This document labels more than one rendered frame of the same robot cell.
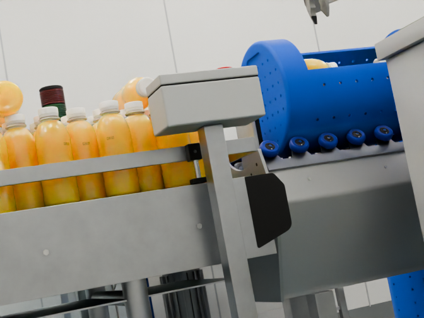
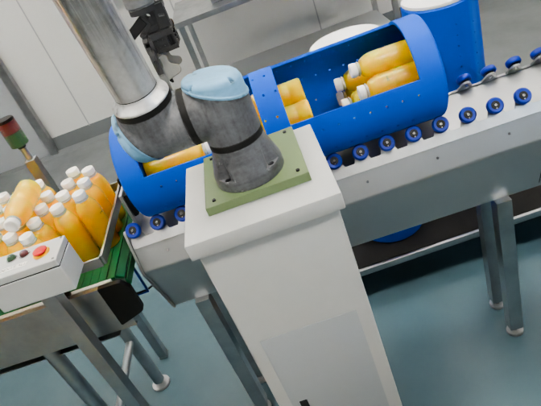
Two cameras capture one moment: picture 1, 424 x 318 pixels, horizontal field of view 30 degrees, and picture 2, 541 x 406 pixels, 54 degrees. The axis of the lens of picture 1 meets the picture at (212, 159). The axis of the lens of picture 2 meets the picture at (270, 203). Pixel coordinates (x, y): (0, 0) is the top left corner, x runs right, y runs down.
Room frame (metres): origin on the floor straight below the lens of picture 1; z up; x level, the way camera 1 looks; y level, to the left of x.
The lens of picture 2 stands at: (0.76, -1.07, 1.72)
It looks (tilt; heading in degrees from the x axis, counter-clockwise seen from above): 33 degrees down; 27
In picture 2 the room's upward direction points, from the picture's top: 22 degrees counter-clockwise
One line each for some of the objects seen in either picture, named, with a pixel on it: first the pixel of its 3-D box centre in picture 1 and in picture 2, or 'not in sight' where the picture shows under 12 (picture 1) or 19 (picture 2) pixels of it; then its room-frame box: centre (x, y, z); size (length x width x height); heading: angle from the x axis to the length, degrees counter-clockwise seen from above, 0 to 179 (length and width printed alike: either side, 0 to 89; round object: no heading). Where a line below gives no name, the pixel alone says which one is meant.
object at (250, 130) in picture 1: (251, 144); (134, 203); (1.86, -0.10, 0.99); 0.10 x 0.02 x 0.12; 21
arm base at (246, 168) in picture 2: not in sight; (241, 151); (1.65, -0.61, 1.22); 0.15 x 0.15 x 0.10
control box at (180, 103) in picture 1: (204, 100); (34, 273); (1.52, -0.01, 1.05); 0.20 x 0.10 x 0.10; 111
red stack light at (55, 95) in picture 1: (52, 98); (8, 126); (2.06, 0.39, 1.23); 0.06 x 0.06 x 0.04
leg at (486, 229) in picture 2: not in sight; (489, 245); (2.29, -1.06, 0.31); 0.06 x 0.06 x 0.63; 21
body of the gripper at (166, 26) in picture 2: not in sight; (155, 28); (1.96, -0.36, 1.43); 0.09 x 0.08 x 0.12; 111
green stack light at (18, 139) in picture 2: (55, 115); (16, 138); (2.06, 0.39, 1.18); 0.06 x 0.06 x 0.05
